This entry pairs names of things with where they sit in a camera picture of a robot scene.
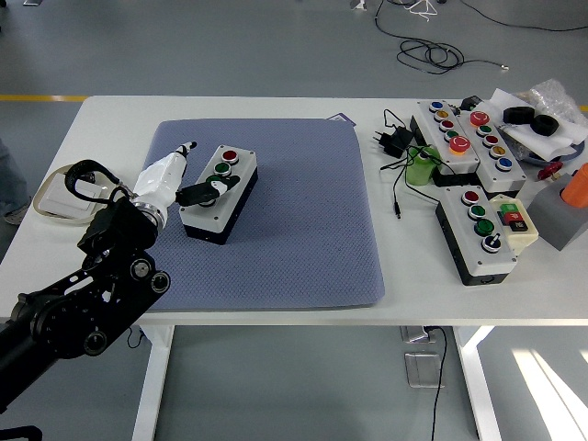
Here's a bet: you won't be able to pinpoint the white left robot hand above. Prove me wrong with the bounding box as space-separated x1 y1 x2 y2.
132 140 242 211

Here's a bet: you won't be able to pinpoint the five-button box, orange-ringed stop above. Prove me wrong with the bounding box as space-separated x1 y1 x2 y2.
410 99 481 187

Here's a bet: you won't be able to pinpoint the five-button box, red stop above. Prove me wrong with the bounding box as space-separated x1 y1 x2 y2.
454 109 528 194

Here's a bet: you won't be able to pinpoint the white shallow tray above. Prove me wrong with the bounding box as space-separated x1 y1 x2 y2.
30 164 119 226

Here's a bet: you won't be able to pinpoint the blue-grey textured mat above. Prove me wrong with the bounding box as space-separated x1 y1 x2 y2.
121 118 385 313

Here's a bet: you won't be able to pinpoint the person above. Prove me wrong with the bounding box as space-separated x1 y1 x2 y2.
0 137 32 226

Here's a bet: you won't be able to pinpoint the white table leg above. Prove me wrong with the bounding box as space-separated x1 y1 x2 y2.
452 324 503 441
131 324 175 441

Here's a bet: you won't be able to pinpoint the grey under-table socket box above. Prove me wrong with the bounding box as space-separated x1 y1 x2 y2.
399 324 445 344

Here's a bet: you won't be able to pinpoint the metal floor socket plate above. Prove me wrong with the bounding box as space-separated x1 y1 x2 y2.
403 351 447 390

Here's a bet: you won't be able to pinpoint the red mushroom knob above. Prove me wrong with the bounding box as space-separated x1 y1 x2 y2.
537 161 564 181

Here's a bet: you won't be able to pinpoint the grey block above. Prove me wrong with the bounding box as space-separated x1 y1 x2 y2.
526 173 588 252

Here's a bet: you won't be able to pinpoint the clear bubble wrap bag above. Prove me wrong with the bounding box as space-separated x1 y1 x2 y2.
516 78 584 125

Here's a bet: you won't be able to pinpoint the orange cylinder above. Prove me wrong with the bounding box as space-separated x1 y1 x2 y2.
560 163 588 208

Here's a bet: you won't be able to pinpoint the blue hoop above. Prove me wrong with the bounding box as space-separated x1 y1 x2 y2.
523 137 588 166

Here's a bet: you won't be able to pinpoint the white wall switch plate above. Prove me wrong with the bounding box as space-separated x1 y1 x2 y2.
39 176 105 217

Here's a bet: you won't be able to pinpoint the black power adapter with cord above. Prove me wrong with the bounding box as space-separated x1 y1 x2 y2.
370 108 443 221

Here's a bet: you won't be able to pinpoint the coiled black floor cable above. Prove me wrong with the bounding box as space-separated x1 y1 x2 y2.
374 0 511 74

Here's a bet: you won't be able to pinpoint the white wire on floor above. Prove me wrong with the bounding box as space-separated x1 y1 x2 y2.
403 0 440 22

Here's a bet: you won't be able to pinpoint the black hanging cable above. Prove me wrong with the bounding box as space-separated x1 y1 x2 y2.
422 324 449 441

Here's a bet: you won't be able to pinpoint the four-button box, selector switch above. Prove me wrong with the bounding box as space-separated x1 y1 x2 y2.
435 186 519 287

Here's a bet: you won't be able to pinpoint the black foam ring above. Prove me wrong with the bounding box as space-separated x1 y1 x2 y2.
503 105 537 125
532 114 558 137

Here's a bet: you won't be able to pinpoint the cream switch, green red keys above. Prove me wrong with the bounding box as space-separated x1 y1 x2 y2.
488 193 539 256

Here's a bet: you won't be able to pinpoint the long black floor cable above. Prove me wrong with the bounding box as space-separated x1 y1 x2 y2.
461 0 588 33

